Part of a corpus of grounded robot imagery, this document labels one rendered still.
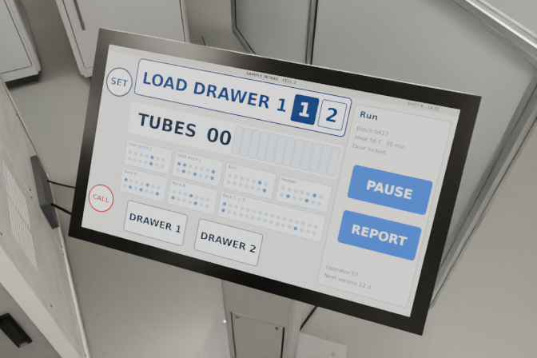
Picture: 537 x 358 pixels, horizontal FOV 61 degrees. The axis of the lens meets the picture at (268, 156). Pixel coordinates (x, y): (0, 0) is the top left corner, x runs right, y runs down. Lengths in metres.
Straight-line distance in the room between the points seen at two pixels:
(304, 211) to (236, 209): 0.09
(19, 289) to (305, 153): 0.76
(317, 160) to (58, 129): 2.00
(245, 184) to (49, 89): 2.23
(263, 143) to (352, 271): 0.20
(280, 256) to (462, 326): 1.26
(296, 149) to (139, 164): 0.23
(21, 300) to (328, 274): 0.77
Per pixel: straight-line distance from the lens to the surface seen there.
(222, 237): 0.65
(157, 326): 1.72
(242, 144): 0.62
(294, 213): 0.61
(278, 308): 0.94
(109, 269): 1.88
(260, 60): 0.62
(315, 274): 0.63
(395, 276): 0.63
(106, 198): 0.71
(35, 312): 1.25
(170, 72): 0.66
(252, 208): 0.62
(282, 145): 0.61
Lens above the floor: 1.54
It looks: 46 degrees down
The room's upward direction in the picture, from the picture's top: 1 degrees clockwise
